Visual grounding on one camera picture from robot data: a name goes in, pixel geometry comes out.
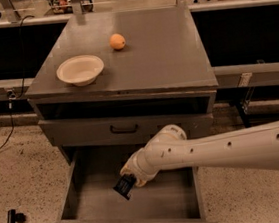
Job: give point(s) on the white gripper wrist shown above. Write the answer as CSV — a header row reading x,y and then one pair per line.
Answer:
x,y
137,168

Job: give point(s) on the dark blue rxbar wrapper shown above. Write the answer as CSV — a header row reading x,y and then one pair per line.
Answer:
x,y
124,185

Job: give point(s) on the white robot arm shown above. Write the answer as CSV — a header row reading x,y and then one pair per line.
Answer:
x,y
255,147

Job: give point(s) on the open grey middle drawer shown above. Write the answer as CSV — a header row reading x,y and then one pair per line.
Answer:
x,y
172,197

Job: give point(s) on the closed grey upper drawer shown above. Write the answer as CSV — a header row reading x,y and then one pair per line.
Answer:
x,y
120,130

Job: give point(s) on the grey drawer cabinet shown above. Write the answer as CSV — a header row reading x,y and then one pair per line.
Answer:
x,y
162,70

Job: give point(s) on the white paper bowl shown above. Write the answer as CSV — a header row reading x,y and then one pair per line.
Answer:
x,y
80,70

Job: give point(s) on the black table leg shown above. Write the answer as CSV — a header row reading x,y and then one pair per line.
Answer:
x,y
242,114

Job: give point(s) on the orange fruit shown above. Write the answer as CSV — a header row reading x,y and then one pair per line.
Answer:
x,y
117,42

